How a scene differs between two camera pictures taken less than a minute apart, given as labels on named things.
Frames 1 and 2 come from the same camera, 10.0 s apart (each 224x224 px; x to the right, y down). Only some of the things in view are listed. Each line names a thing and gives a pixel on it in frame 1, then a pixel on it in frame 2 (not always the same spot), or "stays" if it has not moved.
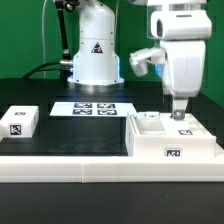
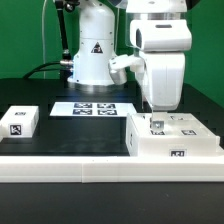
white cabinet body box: (155, 134) stays
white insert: (189, 127) stays
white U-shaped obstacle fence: (113, 168) stays
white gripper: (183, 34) → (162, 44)
